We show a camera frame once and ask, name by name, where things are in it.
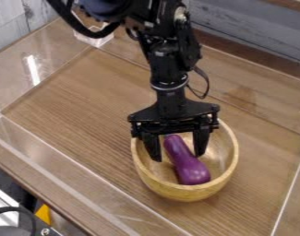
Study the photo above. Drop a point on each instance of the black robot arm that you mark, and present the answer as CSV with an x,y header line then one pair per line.
x,y
159,23

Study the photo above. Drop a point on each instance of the clear acrylic corner bracket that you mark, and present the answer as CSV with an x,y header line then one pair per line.
x,y
97,43

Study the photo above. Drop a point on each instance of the brown wooden bowl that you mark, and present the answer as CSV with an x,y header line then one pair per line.
x,y
159,174

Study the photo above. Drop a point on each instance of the purple toy eggplant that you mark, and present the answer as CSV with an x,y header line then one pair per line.
x,y
191,169

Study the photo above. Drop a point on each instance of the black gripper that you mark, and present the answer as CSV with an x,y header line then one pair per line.
x,y
175,114

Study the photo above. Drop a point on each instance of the yellow warning sticker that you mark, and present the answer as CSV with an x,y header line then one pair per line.
x,y
44,214

